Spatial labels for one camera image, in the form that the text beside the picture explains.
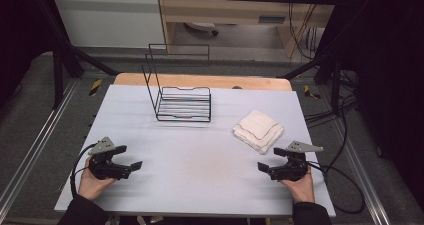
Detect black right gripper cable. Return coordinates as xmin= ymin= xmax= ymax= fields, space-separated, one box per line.
xmin=307 ymin=160 xmax=366 ymax=216

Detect light grey table cover board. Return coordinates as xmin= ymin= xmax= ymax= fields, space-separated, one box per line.
xmin=53 ymin=84 xmax=337 ymax=219

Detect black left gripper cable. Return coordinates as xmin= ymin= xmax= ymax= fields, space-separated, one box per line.
xmin=69 ymin=142 xmax=98 ymax=200

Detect white cabinet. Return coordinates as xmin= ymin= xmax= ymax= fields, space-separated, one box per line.
xmin=52 ymin=0 xmax=167 ymax=50

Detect aluminium floor rail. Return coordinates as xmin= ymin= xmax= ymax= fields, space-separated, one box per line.
xmin=332 ymin=117 xmax=392 ymax=225
xmin=0 ymin=79 xmax=80 ymax=213

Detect person's left hand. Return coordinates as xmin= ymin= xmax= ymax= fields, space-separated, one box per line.
xmin=77 ymin=158 xmax=117 ymax=202

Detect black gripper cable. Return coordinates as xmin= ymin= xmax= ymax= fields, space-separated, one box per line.
xmin=307 ymin=160 xmax=366 ymax=216
xmin=69 ymin=142 xmax=98 ymax=200

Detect person's right hand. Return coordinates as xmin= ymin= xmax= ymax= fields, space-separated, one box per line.
xmin=279 ymin=166 xmax=317 ymax=205

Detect light wooden desk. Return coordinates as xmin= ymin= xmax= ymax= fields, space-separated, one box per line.
xmin=155 ymin=0 xmax=338 ymax=58

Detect black curtain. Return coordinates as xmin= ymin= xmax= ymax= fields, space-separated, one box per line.
xmin=318 ymin=0 xmax=424 ymax=204
xmin=0 ymin=0 xmax=58 ymax=110

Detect office chair base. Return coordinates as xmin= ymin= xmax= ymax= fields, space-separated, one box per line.
xmin=182 ymin=21 xmax=220 ymax=38

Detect hanging black cables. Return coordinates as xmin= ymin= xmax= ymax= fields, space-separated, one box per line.
xmin=287 ymin=0 xmax=322 ymax=61

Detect white towel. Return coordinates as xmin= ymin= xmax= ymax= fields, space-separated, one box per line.
xmin=232 ymin=109 xmax=285 ymax=156

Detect black wire rack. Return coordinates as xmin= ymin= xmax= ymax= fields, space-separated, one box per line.
xmin=141 ymin=43 xmax=213 ymax=124

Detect wooden table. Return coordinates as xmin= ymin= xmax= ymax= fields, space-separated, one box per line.
xmin=113 ymin=72 xmax=294 ymax=92

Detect black floor cables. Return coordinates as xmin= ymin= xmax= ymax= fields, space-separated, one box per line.
xmin=303 ymin=69 xmax=361 ymax=128

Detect yellow black floor tape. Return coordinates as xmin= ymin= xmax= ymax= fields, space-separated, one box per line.
xmin=303 ymin=84 xmax=321 ymax=100
xmin=88 ymin=78 xmax=103 ymax=98

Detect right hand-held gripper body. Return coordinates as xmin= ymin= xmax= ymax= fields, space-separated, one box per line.
xmin=269 ymin=140 xmax=325 ymax=182

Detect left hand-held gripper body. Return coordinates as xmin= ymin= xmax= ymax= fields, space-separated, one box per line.
xmin=87 ymin=136 xmax=132 ymax=181

